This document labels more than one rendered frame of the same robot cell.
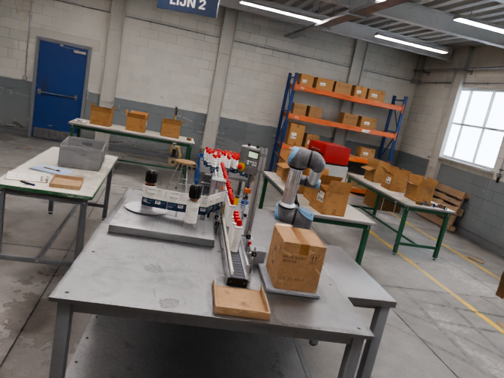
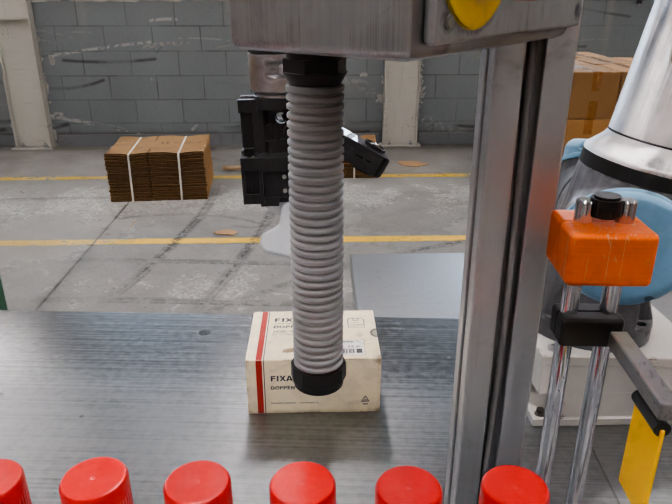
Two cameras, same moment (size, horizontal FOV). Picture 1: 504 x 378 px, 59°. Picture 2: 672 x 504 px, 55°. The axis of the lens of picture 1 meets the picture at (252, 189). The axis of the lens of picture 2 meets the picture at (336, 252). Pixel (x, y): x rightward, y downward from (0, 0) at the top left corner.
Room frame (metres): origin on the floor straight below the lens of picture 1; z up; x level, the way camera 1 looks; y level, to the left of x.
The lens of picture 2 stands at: (3.12, 0.37, 1.31)
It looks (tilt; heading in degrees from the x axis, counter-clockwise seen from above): 22 degrees down; 281
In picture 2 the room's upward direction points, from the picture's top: straight up
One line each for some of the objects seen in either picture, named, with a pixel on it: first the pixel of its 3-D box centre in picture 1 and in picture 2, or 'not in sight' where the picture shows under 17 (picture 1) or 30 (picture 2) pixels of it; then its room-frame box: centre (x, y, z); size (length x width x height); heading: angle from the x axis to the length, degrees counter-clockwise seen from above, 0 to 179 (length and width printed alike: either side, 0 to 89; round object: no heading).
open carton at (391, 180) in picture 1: (393, 178); not in sight; (7.26, -2.25, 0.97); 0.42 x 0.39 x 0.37; 100
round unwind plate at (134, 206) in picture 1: (146, 208); not in sight; (3.10, 0.73, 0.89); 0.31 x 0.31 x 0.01
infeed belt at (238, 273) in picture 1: (228, 232); not in sight; (3.02, 0.11, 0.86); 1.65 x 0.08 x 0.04; 9
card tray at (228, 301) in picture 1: (239, 298); not in sight; (2.03, -0.05, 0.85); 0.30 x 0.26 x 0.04; 9
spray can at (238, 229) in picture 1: (236, 235); not in sight; (2.59, 0.04, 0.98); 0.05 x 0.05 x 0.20
